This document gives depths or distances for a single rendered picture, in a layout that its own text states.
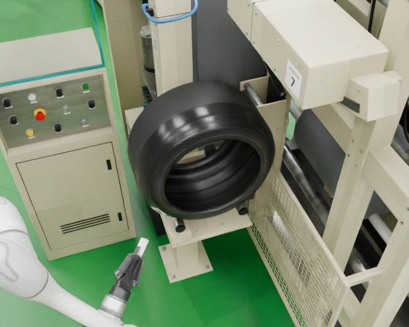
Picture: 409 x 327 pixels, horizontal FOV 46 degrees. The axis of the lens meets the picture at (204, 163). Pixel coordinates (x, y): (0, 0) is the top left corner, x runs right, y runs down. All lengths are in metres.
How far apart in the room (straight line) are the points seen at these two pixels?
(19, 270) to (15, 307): 1.70
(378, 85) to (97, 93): 1.40
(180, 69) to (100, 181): 0.98
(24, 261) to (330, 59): 0.97
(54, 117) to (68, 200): 0.54
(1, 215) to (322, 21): 1.08
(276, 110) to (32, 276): 1.27
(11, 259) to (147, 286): 1.67
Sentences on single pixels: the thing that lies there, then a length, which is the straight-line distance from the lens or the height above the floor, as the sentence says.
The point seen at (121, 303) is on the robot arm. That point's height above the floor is 0.93.
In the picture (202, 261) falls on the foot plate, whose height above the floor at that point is 0.01.
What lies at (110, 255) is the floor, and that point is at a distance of 3.08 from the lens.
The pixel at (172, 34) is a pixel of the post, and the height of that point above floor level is 1.58.
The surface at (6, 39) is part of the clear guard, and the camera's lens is 2.16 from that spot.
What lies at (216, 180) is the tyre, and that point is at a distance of 2.16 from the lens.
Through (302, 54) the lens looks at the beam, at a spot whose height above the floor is 1.78.
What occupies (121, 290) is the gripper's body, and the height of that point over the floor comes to 0.95.
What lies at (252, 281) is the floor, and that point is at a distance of 2.94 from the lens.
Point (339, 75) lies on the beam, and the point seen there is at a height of 1.74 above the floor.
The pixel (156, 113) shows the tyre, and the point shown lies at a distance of 1.76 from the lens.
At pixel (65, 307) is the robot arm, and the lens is 1.57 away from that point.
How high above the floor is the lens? 2.51
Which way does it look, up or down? 45 degrees down
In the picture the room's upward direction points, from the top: 1 degrees counter-clockwise
